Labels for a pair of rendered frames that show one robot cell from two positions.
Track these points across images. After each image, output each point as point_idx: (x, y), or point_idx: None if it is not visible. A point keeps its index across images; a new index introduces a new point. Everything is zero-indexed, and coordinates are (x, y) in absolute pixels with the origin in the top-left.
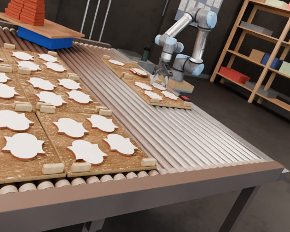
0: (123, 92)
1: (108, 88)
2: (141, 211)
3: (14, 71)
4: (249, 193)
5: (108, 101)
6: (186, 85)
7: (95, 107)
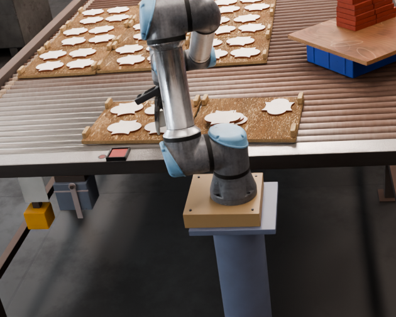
0: None
1: None
2: (131, 310)
3: None
4: None
5: (129, 79)
6: (188, 195)
7: (109, 65)
